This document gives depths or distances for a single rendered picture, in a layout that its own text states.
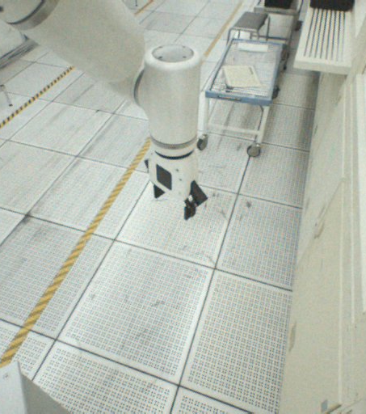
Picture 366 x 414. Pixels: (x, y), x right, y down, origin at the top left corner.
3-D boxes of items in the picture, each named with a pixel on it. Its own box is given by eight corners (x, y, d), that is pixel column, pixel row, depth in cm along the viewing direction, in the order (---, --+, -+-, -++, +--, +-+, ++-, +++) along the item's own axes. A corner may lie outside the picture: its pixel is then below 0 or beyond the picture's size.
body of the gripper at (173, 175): (139, 137, 59) (144, 183, 68) (179, 162, 55) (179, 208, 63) (168, 120, 63) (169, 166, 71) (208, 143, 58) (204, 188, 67)
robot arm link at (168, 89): (136, 128, 57) (174, 151, 53) (127, 49, 47) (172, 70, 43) (170, 109, 61) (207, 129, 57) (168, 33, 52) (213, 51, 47)
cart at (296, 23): (257, 23, 409) (265, -24, 373) (301, 29, 398) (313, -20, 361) (241, 55, 350) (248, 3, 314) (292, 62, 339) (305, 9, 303)
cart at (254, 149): (221, 88, 305) (227, 32, 269) (278, 96, 295) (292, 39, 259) (195, 151, 243) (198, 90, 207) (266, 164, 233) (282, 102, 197)
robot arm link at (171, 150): (137, 129, 57) (139, 143, 59) (174, 151, 53) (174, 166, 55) (171, 111, 61) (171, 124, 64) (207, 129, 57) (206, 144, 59)
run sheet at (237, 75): (221, 66, 233) (221, 64, 232) (254, 65, 234) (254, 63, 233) (227, 87, 213) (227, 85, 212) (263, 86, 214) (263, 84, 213)
